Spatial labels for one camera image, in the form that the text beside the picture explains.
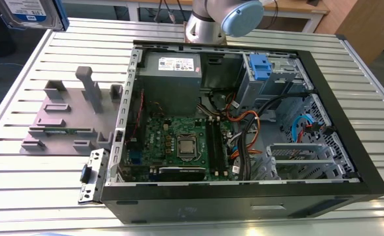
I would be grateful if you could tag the grey power supply unit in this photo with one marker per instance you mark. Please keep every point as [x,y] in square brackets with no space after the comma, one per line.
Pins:
[168,93]

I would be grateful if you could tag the grey parts rack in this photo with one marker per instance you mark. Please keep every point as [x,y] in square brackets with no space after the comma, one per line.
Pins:
[67,118]

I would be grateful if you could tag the black RAM slot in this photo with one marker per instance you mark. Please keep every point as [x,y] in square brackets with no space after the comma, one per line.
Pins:
[220,147]

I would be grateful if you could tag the black graphics card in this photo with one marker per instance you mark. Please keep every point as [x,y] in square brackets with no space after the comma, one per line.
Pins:
[181,172]

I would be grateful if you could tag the wooden cabinet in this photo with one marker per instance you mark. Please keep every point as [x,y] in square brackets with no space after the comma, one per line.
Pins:
[368,24]

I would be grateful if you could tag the grey metal drive cage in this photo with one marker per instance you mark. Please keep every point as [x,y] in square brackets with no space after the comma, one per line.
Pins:
[277,81]

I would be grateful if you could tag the wooden desk with white frame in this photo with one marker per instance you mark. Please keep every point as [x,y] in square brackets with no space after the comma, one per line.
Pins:
[296,8]

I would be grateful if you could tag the blue plastic drive latch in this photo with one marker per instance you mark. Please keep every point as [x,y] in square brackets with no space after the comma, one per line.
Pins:
[260,66]

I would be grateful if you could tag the green motherboard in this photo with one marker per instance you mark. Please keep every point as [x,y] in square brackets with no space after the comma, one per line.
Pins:
[157,130]

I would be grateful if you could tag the black PC case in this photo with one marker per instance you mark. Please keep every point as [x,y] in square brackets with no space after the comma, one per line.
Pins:
[211,204]

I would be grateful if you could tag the black chair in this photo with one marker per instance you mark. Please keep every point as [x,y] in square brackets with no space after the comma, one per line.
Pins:
[0,44]

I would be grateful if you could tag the hard disk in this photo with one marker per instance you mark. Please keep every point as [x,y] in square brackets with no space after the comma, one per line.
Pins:
[31,12]

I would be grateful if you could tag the black power connector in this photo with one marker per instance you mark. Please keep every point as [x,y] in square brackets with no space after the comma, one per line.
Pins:
[328,129]

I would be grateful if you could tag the metal disk bay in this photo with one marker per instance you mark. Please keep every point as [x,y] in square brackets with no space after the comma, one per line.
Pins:
[303,161]

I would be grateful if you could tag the green RAM stick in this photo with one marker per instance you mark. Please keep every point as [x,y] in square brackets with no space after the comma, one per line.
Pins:
[71,131]

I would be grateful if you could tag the metal expansion card retainer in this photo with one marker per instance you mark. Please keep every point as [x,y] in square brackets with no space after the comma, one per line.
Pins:
[96,159]

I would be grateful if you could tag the CPU socket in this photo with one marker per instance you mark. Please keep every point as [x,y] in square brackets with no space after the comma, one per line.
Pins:
[185,136]

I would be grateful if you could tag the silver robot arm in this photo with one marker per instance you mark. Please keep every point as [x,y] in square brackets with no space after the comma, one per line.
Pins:
[204,27]

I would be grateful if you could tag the silver CPU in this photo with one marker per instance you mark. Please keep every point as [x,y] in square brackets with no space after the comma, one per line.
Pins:
[185,147]

